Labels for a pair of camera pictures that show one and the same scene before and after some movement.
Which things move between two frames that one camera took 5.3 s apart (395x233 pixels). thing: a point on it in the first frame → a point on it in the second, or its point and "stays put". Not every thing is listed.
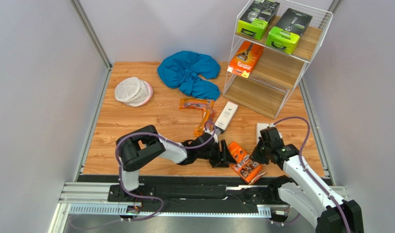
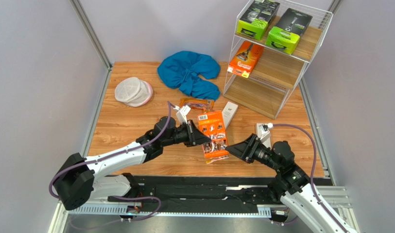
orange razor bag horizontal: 195,103 stays put
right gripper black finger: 256,156 → 244,149
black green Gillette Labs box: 285,36 stays put
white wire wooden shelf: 273,40 stays put
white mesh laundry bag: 134,91 stays put
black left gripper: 226,156 → 195,137
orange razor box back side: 245,166 → 212,125
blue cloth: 181,70 stays put
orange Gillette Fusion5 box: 246,59 stays put
